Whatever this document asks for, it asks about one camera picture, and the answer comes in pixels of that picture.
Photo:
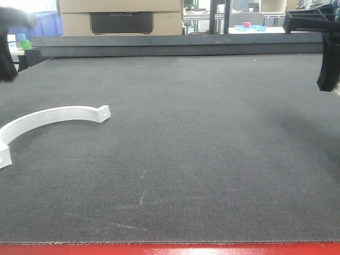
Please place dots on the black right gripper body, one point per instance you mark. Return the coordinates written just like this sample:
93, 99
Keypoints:
325, 20

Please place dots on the white curved PVC pipe clamp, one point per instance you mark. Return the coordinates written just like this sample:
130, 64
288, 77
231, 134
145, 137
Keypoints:
26, 123

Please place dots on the green cup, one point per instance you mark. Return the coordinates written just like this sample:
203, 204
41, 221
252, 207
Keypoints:
25, 44

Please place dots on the blue storage crate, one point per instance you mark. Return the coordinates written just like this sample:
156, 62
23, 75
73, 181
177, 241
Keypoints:
48, 24

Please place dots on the large cardboard box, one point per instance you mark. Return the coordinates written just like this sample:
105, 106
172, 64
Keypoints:
121, 18

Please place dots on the blue shallow tray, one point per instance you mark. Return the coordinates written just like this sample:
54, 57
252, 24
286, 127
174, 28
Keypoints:
251, 28

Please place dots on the pink cube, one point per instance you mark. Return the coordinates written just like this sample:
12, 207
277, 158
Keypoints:
247, 24

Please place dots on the black metal post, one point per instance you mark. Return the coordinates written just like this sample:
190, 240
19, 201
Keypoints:
212, 15

